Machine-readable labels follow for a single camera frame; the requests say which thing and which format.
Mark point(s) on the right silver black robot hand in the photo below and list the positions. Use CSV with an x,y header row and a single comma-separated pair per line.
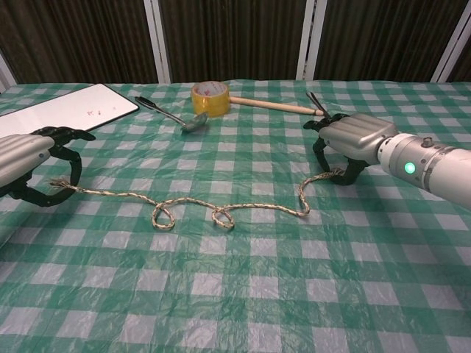
x,y
353,138

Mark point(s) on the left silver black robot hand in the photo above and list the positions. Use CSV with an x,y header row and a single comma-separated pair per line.
x,y
22,154

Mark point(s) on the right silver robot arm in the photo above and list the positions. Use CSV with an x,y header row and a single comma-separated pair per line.
x,y
427,162

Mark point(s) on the wooden rolling pin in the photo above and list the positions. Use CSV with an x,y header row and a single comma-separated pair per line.
x,y
272,104

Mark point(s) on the yellow packing tape roll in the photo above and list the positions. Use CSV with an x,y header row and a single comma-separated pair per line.
x,y
209,100

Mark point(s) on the green white checkered tablecloth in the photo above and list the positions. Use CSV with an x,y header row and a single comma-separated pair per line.
x,y
235,264

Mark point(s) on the white board with black frame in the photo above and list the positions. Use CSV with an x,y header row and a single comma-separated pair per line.
x,y
73,110

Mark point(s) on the white frame post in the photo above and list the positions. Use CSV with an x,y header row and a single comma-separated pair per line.
x,y
306,38
5,73
452,44
158,40

